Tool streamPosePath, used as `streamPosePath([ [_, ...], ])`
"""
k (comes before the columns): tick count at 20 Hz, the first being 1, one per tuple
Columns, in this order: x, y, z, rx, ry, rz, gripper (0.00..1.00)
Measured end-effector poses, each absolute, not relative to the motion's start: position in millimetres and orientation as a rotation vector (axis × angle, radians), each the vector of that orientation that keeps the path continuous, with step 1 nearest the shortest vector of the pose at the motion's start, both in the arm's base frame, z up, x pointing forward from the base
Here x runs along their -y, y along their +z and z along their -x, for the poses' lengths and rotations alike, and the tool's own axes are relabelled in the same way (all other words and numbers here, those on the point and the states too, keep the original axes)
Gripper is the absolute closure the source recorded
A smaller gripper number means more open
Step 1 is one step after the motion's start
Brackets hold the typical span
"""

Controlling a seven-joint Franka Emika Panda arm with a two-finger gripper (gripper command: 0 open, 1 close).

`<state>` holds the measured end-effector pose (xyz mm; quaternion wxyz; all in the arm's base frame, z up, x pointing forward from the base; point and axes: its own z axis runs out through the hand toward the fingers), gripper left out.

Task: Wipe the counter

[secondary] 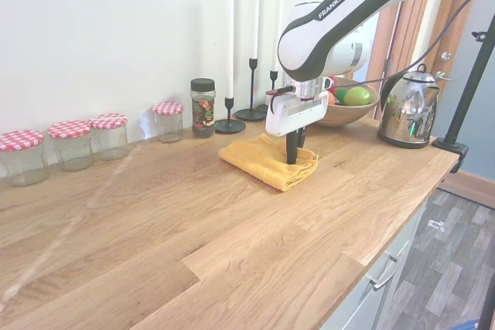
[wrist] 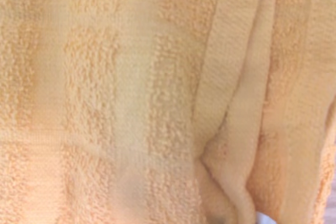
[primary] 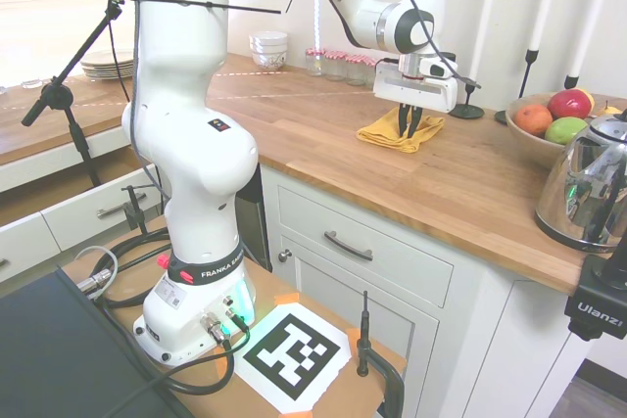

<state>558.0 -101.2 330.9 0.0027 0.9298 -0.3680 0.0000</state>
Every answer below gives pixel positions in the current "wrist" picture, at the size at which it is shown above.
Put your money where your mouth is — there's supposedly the yellow terry towel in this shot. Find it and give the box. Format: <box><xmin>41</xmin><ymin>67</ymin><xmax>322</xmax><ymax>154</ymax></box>
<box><xmin>0</xmin><ymin>0</ymin><xmax>336</xmax><ymax>224</ymax></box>

